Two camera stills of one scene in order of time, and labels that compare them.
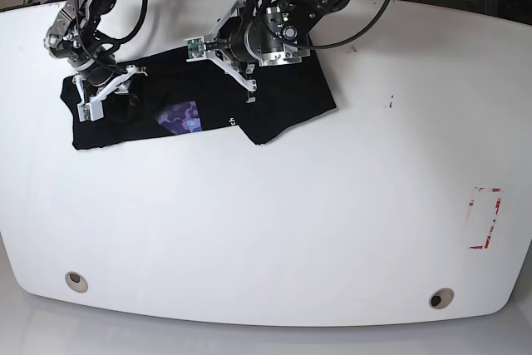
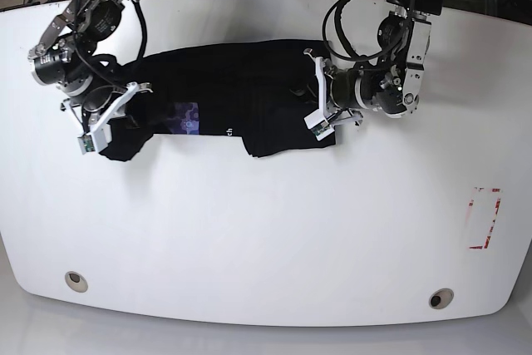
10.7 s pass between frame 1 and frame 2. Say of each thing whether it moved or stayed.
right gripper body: moved
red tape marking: stayed
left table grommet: stayed
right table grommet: stayed
